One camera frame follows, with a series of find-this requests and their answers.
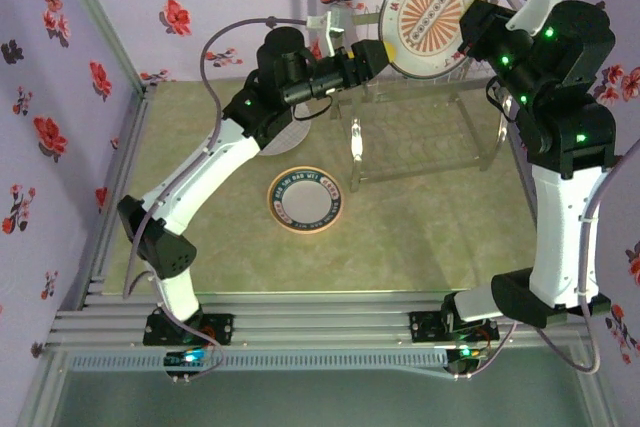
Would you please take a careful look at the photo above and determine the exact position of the orange sunburst pattern plate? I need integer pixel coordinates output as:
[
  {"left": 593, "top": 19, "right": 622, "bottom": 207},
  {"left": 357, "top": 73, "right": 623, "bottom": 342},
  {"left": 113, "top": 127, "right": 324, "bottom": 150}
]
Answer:
[{"left": 377, "top": 0, "right": 490, "bottom": 82}]

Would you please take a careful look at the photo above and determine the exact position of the white grid line plate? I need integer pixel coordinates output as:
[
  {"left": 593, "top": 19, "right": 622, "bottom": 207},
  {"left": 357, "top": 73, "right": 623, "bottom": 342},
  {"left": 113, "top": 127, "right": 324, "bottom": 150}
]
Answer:
[{"left": 259, "top": 101, "right": 311, "bottom": 157}]

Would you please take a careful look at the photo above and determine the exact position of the plain yellow plate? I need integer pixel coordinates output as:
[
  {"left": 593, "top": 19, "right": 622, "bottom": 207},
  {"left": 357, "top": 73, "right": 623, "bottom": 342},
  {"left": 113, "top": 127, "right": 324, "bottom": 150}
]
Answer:
[{"left": 266, "top": 165, "right": 345, "bottom": 237}]

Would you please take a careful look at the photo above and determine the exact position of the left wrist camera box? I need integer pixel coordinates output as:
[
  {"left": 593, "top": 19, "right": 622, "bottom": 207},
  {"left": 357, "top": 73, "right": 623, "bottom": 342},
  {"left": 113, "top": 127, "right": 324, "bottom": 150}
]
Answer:
[{"left": 306, "top": 9, "right": 347, "bottom": 56}]

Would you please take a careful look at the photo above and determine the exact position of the left arm lilac cable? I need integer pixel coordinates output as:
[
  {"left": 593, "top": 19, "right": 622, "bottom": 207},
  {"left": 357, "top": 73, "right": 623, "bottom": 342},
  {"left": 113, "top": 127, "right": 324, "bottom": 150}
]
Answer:
[{"left": 122, "top": 16, "right": 311, "bottom": 381}]

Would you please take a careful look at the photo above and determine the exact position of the chrome wire dish rack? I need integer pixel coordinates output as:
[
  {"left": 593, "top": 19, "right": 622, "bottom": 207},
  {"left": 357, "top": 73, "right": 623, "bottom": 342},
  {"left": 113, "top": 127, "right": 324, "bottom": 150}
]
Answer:
[{"left": 327, "top": 0, "right": 517, "bottom": 193}]

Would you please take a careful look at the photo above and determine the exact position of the aluminium side frame rail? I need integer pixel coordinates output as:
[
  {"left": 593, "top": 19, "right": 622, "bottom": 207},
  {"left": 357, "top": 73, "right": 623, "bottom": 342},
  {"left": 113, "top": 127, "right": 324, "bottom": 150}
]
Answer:
[{"left": 82, "top": 84, "right": 156, "bottom": 311}]

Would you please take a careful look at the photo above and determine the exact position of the aluminium corner frame post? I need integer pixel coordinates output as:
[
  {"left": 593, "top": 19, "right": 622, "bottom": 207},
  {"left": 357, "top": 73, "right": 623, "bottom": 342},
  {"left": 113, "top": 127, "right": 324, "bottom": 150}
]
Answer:
[{"left": 49, "top": 0, "right": 152, "bottom": 94}]

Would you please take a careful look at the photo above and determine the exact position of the aluminium mounting rail beam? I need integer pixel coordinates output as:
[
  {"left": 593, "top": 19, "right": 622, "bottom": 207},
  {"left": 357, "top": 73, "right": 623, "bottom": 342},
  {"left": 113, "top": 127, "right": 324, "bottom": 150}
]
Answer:
[{"left": 47, "top": 291, "right": 594, "bottom": 351}]

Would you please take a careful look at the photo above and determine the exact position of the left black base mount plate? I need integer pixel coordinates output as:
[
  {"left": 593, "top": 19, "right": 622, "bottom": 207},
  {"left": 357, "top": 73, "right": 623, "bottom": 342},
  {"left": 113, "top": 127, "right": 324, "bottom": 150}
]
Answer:
[{"left": 143, "top": 314, "right": 235, "bottom": 347}]

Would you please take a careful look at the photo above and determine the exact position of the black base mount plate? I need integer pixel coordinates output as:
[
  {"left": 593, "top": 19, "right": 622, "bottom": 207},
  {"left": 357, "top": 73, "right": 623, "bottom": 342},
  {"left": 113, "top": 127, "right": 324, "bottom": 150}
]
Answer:
[
  {"left": 143, "top": 314, "right": 235, "bottom": 347},
  {"left": 408, "top": 310, "right": 500, "bottom": 346}
]

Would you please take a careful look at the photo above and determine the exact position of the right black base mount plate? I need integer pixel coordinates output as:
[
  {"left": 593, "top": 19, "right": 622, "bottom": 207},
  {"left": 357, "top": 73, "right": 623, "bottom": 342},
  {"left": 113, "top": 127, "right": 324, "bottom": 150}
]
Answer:
[{"left": 408, "top": 310, "right": 500, "bottom": 346}]

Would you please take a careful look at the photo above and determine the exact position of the grey slotted cable duct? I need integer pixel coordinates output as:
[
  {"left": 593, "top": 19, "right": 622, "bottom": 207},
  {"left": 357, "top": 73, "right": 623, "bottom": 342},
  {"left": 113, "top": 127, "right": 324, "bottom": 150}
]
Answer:
[{"left": 67, "top": 349, "right": 450, "bottom": 373}]

